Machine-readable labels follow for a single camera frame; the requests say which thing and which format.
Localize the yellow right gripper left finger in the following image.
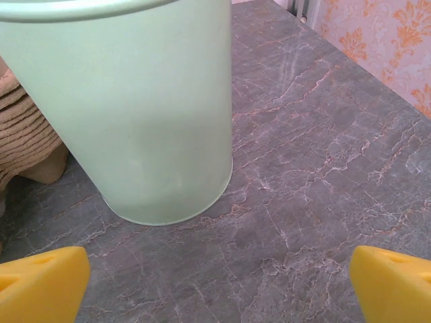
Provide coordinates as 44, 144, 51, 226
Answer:
0, 246, 91, 323

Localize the mint green cup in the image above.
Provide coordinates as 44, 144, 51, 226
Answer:
0, 0, 234, 226

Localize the aluminium frame post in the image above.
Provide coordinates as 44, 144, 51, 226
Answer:
290, 0, 321, 24

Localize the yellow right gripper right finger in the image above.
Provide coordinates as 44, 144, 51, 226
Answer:
350, 245, 431, 323

